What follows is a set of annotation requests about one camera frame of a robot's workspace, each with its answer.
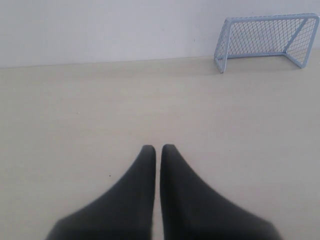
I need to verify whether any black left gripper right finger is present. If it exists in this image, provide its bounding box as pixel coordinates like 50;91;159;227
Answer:
159;144;282;240

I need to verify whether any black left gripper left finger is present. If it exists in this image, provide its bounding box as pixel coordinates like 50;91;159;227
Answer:
47;145;156;240

